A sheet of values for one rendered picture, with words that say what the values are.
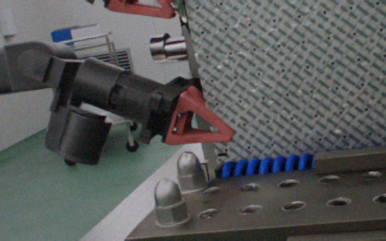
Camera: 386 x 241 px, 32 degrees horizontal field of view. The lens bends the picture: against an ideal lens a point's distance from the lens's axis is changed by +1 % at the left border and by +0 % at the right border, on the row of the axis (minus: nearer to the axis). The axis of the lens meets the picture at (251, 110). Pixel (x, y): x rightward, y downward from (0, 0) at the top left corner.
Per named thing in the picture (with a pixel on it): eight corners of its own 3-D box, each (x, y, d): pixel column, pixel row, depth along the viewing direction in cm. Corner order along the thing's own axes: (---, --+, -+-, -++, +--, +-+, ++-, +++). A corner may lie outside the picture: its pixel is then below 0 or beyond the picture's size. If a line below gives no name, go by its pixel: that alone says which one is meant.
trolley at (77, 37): (74, 142, 611) (46, 30, 590) (138, 129, 619) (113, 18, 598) (65, 169, 523) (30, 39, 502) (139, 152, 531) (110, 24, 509)
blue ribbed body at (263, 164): (230, 184, 84) (225, 157, 83) (406, 167, 78) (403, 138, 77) (222, 194, 80) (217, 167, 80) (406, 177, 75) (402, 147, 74)
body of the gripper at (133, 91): (151, 147, 80) (94, 126, 81) (180, 124, 89) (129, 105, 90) (165, 98, 78) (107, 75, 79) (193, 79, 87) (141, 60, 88)
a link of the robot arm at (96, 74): (74, 53, 82) (93, 54, 88) (56, 106, 83) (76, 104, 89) (126, 72, 81) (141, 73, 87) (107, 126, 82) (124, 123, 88)
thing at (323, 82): (222, 179, 85) (192, 34, 81) (413, 160, 78) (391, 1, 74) (220, 181, 84) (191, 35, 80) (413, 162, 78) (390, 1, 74)
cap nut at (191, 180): (184, 184, 80) (176, 148, 79) (213, 181, 79) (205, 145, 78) (173, 195, 77) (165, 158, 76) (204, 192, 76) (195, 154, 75)
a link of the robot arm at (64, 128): (20, 45, 81) (51, 47, 89) (-9, 135, 82) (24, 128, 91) (114, 79, 80) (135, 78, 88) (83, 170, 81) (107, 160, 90)
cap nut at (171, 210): (162, 215, 71) (154, 175, 70) (195, 212, 70) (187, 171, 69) (149, 229, 67) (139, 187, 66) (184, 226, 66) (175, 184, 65)
